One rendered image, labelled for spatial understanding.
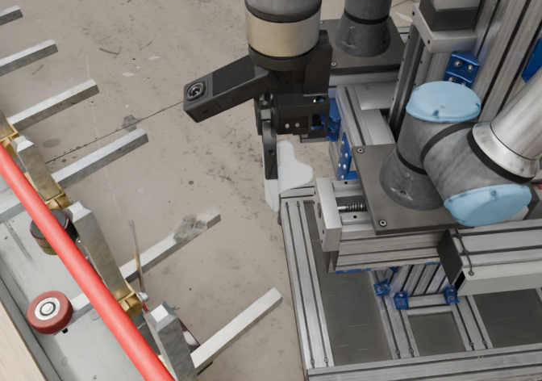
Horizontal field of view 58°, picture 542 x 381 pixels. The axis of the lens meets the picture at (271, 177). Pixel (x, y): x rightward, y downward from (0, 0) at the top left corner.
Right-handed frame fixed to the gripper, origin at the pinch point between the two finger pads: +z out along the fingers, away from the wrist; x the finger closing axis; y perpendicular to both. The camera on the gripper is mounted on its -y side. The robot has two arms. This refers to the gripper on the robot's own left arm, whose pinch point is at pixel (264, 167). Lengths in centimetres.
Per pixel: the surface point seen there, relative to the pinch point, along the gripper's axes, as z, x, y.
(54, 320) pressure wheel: 41, 1, -41
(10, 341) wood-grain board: 42, -2, -49
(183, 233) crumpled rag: 45, 21, -17
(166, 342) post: 19.6, -14.7, -15.8
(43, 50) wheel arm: 36, 84, -57
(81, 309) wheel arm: 46, 5, -38
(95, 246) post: 24.5, 6.2, -29.6
